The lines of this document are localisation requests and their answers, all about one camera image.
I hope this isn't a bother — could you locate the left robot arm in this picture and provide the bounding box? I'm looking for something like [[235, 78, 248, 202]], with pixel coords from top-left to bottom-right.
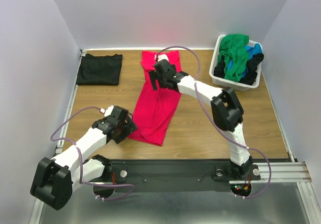
[[30, 105, 137, 210]]

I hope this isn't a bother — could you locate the folded black t shirt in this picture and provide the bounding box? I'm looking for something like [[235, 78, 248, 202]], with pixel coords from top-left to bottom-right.
[[76, 54, 123, 86]]

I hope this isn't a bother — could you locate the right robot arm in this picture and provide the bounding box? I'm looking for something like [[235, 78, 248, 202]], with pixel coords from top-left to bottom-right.
[[148, 59, 253, 179]]

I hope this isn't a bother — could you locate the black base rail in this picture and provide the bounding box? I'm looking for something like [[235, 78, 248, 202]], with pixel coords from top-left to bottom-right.
[[94, 159, 260, 192]]

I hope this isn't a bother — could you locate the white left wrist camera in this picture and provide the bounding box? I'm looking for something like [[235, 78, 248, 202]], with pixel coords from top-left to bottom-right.
[[99, 105, 115, 117]]

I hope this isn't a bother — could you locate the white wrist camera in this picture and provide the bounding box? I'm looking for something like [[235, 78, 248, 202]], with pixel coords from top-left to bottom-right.
[[155, 54, 169, 62], [99, 105, 115, 117]]

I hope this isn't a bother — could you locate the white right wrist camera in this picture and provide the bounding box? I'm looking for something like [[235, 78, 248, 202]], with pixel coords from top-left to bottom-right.
[[155, 54, 169, 62]]

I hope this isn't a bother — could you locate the black t shirt in basket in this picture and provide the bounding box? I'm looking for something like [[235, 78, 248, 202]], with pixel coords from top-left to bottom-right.
[[213, 53, 264, 85]]

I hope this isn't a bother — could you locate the pink t shirt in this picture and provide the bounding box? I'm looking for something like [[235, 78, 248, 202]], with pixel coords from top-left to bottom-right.
[[129, 51, 181, 146]]

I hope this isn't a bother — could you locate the green t shirt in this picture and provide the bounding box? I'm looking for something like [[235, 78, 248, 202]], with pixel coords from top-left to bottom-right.
[[215, 34, 249, 82]]

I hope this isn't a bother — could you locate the blue t shirt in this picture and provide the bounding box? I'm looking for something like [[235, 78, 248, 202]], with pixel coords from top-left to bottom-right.
[[227, 44, 262, 70]]

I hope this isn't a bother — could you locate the white plastic laundry basket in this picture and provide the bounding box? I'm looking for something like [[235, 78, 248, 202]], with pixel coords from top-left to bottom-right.
[[209, 35, 262, 91]]

